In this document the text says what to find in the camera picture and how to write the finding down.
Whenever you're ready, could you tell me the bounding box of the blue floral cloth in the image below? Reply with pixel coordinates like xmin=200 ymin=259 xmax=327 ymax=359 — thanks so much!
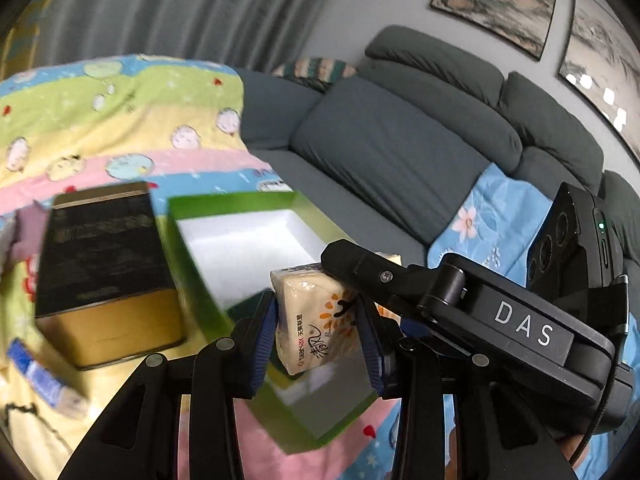
xmin=427 ymin=162 xmax=556 ymax=291

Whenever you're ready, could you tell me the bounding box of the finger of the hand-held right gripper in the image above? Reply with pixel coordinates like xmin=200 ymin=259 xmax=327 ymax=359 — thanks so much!
xmin=320 ymin=241 xmax=451 ymax=328

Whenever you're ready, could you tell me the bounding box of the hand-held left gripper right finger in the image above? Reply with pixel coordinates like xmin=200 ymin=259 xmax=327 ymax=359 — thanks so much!
xmin=355 ymin=300 xmax=576 ymax=480

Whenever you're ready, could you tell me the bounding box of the printed cartoon blanket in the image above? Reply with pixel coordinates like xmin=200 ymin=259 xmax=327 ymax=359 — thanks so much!
xmin=0 ymin=54 xmax=456 ymax=480

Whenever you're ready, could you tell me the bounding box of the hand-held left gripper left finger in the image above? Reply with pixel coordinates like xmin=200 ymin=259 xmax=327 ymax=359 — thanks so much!
xmin=60 ymin=292 xmax=281 ymax=480

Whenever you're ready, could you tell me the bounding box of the cream tissue pack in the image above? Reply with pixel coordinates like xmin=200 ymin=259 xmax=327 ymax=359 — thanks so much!
xmin=270 ymin=262 xmax=371 ymax=376

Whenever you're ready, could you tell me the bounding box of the blue and white pack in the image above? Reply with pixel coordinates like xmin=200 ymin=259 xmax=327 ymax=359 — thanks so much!
xmin=7 ymin=337 xmax=88 ymax=418

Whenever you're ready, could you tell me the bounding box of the grey sofa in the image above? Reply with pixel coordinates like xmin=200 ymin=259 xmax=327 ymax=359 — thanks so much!
xmin=240 ymin=25 xmax=640 ymax=281

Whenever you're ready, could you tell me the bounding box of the green cardboard box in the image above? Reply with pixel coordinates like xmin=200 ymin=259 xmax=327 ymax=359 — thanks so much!
xmin=167 ymin=191 xmax=401 ymax=456

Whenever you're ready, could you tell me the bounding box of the framed landscape painting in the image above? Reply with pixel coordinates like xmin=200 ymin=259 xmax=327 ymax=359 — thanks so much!
xmin=559 ymin=0 xmax=640 ymax=153
xmin=430 ymin=0 xmax=560 ymax=61

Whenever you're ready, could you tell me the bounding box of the grey curtain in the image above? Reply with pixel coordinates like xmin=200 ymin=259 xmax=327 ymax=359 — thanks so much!
xmin=30 ymin=0 xmax=351 ymax=76

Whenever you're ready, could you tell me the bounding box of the striped cushion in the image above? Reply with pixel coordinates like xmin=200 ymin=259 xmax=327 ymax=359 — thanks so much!
xmin=274 ymin=56 xmax=358 ymax=92

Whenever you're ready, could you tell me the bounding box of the black and gold box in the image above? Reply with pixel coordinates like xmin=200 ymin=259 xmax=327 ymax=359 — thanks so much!
xmin=34 ymin=182 xmax=187 ymax=371

